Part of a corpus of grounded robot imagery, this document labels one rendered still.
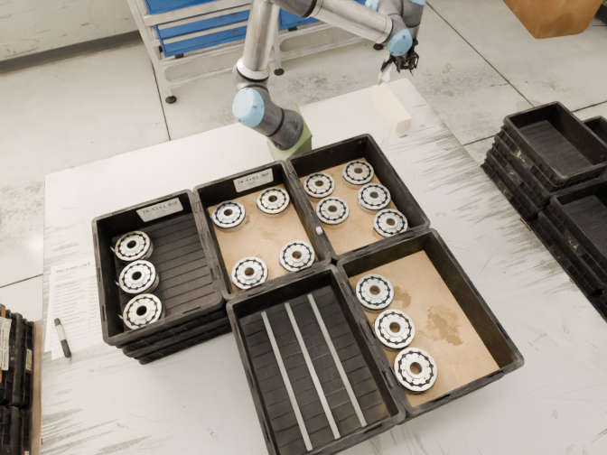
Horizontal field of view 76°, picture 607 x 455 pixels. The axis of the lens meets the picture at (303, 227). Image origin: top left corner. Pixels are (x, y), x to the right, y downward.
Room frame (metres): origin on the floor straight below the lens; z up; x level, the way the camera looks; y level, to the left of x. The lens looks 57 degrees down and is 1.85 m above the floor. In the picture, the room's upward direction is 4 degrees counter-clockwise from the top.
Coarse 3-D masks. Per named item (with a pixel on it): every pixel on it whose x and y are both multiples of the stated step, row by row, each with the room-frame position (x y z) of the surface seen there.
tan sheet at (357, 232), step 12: (336, 168) 0.89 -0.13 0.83; (300, 180) 0.85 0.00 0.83; (336, 180) 0.83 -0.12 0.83; (336, 192) 0.78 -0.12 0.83; (348, 192) 0.78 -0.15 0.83; (312, 204) 0.74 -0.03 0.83; (348, 204) 0.73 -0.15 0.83; (360, 216) 0.68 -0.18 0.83; (372, 216) 0.68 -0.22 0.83; (324, 228) 0.64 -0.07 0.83; (336, 228) 0.64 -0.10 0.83; (348, 228) 0.64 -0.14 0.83; (360, 228) 0.64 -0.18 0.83; (408, 228) 0.62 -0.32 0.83; (336, 240) 0.60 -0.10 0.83; (348, 240) 0.60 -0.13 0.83; (360, 240) 0.59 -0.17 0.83; (372, 240) 0.59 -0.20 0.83; (336, 252) 0.56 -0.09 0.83
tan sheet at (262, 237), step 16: (256, 192) 0.81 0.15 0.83; (208, 208) 0.76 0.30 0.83; (256, 208) 0.74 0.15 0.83; (256, 224) 0.68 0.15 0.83; (272, 224) 0.68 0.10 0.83; (288, 224) 0.67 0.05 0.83; (224, 240) 0.63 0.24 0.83; (240, 240) 0.62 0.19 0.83; (256, 240) 0.62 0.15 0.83; (272, 240) 0.62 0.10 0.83; (288, 240) 0.61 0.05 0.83; (304, 240) 0.61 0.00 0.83; (224, 256) 0.57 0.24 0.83; (240, 256) 0.57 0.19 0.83; (256, 256) 0.56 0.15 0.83; (272, 256) 0.56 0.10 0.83; (272, 272) 0.51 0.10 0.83
